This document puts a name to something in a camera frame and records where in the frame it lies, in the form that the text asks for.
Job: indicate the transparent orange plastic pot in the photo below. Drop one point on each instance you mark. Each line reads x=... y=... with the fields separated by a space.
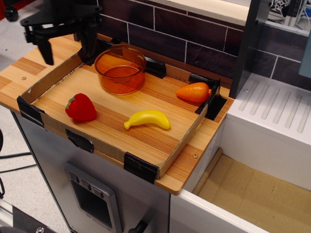
x=121 y=69

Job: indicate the orange toy carrot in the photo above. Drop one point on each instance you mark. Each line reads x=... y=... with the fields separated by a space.
x=195 y=92

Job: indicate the dark grey upright post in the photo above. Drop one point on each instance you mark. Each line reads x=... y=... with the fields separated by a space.
x=257 y=16

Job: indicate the taped cardboard fence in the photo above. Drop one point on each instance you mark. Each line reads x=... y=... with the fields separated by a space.
x=163 y=157

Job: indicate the white toy sink unit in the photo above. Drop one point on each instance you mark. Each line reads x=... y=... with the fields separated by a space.
x=255 y=176

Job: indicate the black oven knob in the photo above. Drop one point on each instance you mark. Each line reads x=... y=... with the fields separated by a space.
x=140 y=228

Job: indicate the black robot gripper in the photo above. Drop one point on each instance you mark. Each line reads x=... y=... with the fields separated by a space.
x=62 y=17

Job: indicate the grey toy oven cabinet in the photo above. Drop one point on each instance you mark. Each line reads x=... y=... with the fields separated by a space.
x=93 y=194

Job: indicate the red toy strawberry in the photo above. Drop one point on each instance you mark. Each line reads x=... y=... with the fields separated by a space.
x=81 y=108

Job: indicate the yellow toy banana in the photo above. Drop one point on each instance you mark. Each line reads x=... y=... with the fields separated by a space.
x=148 y=117

